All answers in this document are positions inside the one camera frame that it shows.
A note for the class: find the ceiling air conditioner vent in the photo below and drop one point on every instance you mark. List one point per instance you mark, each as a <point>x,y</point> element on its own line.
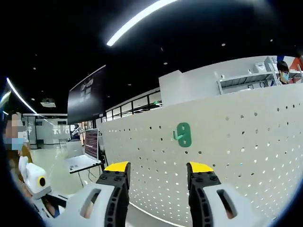
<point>48,104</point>

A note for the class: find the long ceiling light strip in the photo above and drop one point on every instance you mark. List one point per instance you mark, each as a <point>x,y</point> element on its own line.
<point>137,21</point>

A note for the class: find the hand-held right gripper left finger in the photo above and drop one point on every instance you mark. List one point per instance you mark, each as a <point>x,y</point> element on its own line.
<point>116,201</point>

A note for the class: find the white square pillar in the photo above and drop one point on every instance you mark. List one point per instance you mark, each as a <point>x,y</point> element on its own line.
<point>187,87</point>

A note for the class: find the green hook assembly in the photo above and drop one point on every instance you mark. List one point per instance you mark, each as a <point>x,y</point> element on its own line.
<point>185,134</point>

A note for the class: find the open laptop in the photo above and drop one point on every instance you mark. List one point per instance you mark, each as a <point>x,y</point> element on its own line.
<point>91,144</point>

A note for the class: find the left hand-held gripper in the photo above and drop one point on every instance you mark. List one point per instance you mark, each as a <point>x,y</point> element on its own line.
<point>33,177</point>

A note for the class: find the small white table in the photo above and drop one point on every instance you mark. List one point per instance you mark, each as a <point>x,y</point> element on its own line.
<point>78,163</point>

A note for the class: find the large black wall screen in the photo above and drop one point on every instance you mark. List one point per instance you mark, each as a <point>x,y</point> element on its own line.
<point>86,94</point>

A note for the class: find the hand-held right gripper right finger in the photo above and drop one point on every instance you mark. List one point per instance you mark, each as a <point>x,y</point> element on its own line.
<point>201,205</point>

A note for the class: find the metal shelf rack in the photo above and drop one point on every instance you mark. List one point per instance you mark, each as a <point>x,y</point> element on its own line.
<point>246,79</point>

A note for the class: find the white perforated mounting plate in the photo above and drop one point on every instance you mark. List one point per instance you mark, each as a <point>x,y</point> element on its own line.
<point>236,153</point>

